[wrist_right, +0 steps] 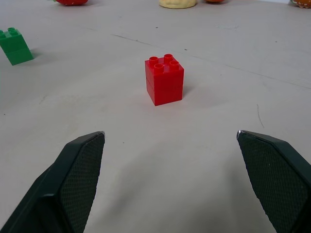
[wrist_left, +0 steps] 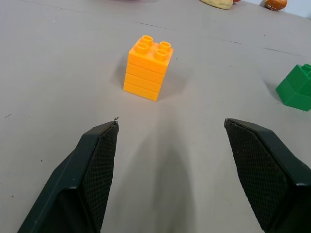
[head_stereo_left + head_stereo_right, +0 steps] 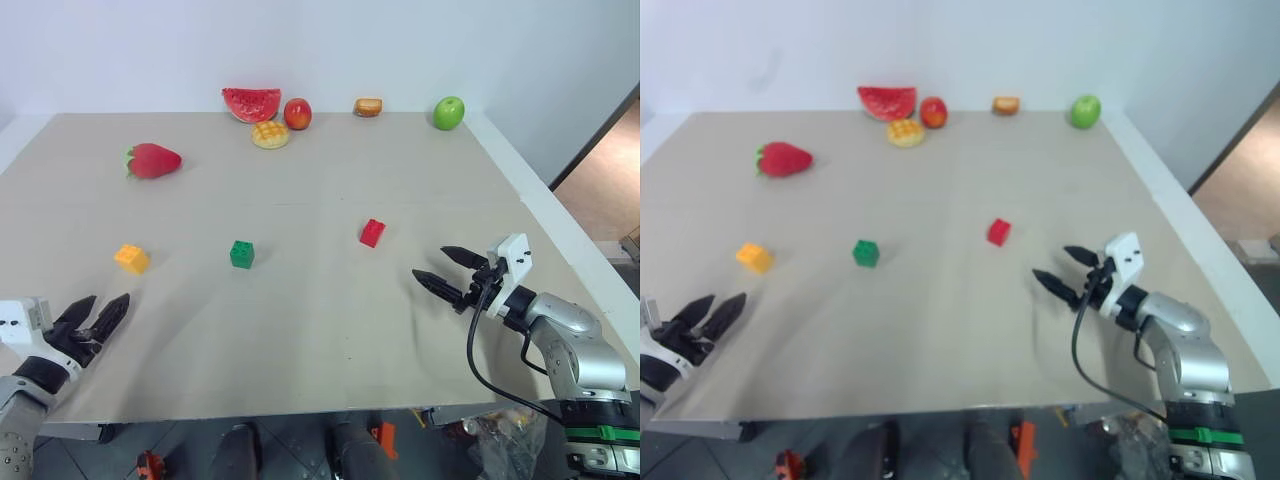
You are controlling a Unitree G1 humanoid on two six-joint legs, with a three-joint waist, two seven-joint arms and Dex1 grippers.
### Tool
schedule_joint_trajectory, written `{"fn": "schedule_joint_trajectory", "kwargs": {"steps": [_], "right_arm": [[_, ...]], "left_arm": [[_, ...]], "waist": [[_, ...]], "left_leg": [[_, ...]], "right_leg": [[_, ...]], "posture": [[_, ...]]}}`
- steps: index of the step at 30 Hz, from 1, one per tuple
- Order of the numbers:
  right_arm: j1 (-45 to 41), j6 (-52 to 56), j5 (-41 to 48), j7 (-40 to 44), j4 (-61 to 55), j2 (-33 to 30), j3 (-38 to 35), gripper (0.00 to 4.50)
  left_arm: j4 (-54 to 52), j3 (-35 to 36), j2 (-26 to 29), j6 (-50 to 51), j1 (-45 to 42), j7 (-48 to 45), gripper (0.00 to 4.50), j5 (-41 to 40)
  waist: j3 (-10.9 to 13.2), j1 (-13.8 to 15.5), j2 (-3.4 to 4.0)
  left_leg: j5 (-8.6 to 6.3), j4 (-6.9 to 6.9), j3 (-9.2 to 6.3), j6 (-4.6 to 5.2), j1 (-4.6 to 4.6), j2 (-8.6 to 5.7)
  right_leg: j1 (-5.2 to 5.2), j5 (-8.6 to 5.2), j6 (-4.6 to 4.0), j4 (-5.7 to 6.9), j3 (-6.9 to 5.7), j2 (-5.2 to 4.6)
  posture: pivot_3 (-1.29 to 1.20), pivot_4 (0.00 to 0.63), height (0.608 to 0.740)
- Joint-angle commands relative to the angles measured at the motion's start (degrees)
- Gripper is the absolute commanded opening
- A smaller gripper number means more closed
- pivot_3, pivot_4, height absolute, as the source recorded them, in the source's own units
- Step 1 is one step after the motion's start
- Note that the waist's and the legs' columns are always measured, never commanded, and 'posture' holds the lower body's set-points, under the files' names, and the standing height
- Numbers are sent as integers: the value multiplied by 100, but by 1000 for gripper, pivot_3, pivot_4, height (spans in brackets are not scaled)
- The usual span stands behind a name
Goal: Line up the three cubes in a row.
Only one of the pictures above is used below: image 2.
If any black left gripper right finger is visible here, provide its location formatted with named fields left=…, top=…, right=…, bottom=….
left=224, top=118, right=311, bottom=233

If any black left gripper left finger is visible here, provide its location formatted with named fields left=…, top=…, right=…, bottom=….
left=17, top=120, right=120, bottom=233

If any green toy brick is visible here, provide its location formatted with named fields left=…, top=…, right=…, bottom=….
left=275, top=63, right=311, bottom=112

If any orange toy brick stack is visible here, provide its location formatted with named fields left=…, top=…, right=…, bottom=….
left=122, top=34, right=174, bottom=102

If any toy hamburger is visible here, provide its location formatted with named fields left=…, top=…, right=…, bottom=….
left=264, top=0, right=288, bottom=11

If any pale yellow toy food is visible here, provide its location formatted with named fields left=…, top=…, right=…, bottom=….
left=199, top=0, right=234, bottom=10

